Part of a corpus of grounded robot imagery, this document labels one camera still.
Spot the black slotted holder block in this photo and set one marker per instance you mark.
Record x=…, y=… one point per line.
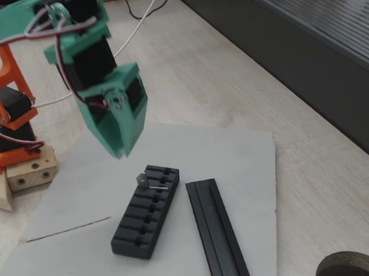
x=132, y=241

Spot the wooden robot base plank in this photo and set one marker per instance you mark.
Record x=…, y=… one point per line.
x=31, y=175

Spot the small metal screw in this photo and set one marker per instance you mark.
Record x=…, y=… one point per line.
x=142, y=179

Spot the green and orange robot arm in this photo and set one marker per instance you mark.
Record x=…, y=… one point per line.
x=2, y=21

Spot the black aluminium rail profile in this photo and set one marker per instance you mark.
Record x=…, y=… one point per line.
x=217, y=231

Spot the grey chipboard panel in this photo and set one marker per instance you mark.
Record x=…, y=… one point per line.
x=85, y=264

